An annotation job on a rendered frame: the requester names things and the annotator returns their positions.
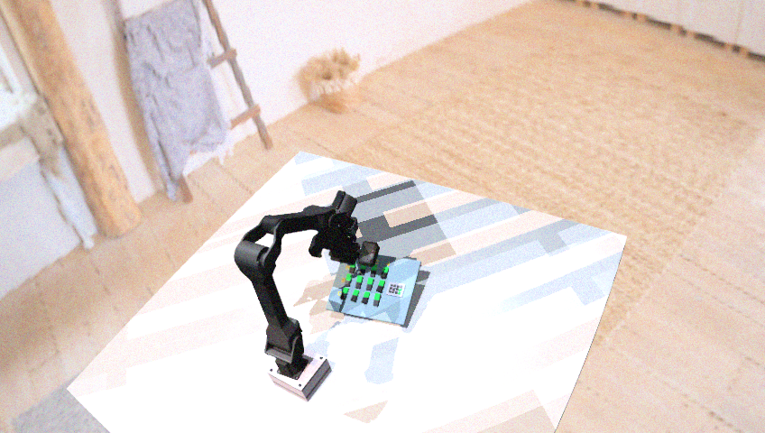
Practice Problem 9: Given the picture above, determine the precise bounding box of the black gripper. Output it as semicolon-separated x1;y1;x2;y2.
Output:
309;230;380;267

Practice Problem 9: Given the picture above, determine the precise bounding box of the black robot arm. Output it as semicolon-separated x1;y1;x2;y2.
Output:
234;190;358;381

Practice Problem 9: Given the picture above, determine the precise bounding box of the light blue switch panel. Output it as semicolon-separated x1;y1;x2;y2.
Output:
325;254;421;326

